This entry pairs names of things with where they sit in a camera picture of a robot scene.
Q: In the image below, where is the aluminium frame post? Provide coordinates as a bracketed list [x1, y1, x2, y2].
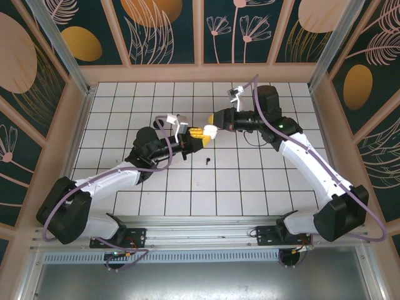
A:
[24, 0, 96, 96]
[307, 0, 369, 91]

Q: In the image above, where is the perforated metal cable duct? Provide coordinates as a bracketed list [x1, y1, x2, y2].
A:
[42, 251, 284, 264]

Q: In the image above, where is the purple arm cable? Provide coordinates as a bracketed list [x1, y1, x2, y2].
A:
[42, 115, 173, 273]
[242, 74, 388, 243]

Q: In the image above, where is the left arm base connector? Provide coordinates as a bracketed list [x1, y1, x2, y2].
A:
[102, 249, 134, 273]

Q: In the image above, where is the grey metal sheet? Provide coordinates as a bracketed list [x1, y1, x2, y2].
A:
[29, 262, 374, 300]

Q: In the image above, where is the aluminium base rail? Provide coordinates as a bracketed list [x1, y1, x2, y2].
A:
[31, 214, 371, 251]

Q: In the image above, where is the white earbud charging case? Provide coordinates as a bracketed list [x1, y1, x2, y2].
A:
[202, 124, 218, 140]

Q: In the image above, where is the right arm base connector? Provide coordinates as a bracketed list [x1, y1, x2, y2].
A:
[279, 242, 310, 269]

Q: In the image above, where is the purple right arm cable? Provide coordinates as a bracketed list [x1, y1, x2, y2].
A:
[242, 74, 388, 243]

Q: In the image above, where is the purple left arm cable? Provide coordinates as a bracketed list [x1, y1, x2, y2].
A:
[42, 115, 173, 273]

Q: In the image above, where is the aluminium table side rail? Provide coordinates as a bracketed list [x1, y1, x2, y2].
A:
[57, 89, 94, 201]
[309, 87, 351, 219]

